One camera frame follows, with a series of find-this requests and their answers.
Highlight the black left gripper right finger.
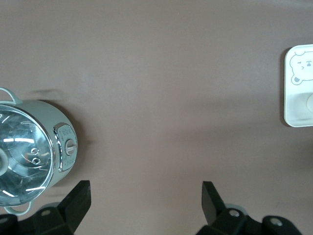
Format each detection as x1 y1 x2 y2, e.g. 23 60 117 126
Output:
195 181 264 235

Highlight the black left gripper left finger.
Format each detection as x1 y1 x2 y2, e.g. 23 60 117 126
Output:
18 180 92 235

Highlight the white bear print tray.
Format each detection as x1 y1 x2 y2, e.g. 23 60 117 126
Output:
283 44 313 128

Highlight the glass pot lid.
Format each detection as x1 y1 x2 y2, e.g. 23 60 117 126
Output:
0 104 54 207

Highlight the green electric cooking pot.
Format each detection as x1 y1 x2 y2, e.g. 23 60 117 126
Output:
0 87 80 216

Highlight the brown table cover mat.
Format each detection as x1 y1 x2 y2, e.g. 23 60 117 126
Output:
0 0 313 235

